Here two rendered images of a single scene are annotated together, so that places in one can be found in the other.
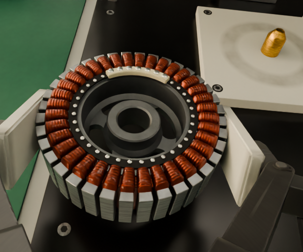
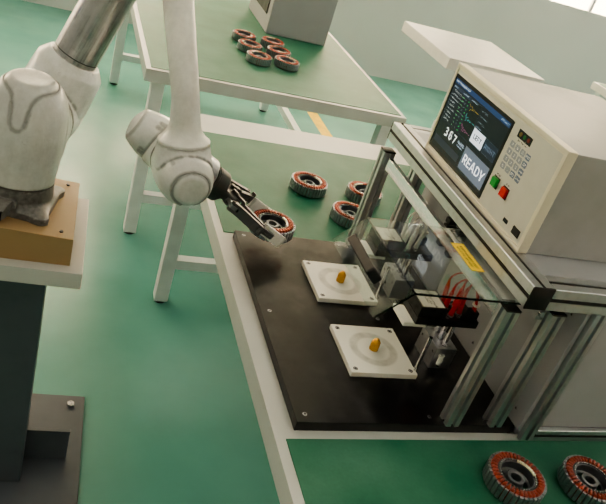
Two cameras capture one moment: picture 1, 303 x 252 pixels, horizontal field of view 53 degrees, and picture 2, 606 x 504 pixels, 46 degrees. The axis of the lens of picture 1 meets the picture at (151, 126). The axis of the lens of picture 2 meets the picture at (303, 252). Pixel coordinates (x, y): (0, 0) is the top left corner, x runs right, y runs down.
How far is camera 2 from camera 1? 1.62 m
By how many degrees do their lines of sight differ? 55
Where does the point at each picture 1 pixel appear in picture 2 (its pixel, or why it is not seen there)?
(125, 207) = not seen: hidden behind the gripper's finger
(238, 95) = (307, 267)
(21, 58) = (302, 231)
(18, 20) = (323, 229)
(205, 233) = (252, 257)
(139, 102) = (278, 224)
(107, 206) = not seen: hidden behind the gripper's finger
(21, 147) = (256, 205)
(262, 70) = (326, 276)
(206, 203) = (262, 259)
